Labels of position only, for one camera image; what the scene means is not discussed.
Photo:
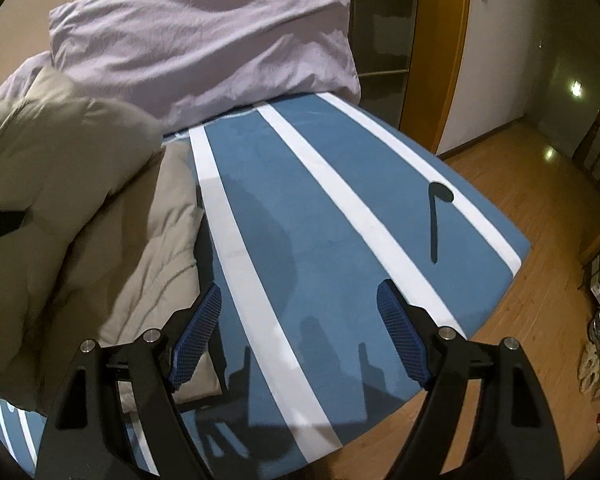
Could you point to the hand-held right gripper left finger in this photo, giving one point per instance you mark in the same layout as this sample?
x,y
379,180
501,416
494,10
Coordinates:
x,y
197,336

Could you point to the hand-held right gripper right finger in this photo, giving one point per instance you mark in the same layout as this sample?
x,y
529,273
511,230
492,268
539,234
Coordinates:
x,y
400,331

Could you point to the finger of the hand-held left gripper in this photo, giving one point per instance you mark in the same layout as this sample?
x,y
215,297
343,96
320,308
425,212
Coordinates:
x,y
0,226

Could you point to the beige puffer jacket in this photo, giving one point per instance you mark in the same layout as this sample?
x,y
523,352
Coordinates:
x,y
80,210

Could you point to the lavender pillow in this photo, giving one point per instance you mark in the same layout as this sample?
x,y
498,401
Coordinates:
x,y
22,77
205,45

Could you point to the blue white striped bed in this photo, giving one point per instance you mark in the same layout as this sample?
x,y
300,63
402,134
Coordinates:
x,y
305,210

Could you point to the wooden chair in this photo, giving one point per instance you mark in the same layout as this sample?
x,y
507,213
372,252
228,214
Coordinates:
x,y
597,150

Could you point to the dark glass door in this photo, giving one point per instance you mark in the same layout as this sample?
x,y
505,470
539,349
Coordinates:
x,y
380,35

